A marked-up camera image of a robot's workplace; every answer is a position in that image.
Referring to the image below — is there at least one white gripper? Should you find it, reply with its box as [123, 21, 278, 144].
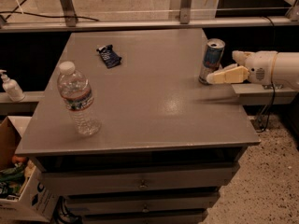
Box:
[206, 50, 278, 85]

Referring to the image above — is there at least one Red Bull can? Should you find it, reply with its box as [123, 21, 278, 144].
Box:
[198, 38, 225, 84]

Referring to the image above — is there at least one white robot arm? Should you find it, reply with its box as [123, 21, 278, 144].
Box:
[206, 50, 299, 91]

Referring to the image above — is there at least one blue RXBAR wrapper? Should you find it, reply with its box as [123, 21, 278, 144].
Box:
[96, 45, 121, 68]

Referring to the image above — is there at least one grey drawer cabinet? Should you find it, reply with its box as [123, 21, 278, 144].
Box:
[18, 29, 259, 224]

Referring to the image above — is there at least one clear plastic water bottle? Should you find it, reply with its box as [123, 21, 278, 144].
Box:
[57, 61, 101, 136]

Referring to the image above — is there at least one white pump dispenser bottle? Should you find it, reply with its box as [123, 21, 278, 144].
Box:
[0, 70, 25, 102]

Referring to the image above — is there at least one white cardboard box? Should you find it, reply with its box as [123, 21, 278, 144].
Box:
[0, 116, 58, 222]

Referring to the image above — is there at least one metal railing frame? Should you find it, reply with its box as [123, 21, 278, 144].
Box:
[0, 0, 299, 33]

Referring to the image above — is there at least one black cable on floor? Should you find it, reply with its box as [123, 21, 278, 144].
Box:
[0, 0, 100, 22]

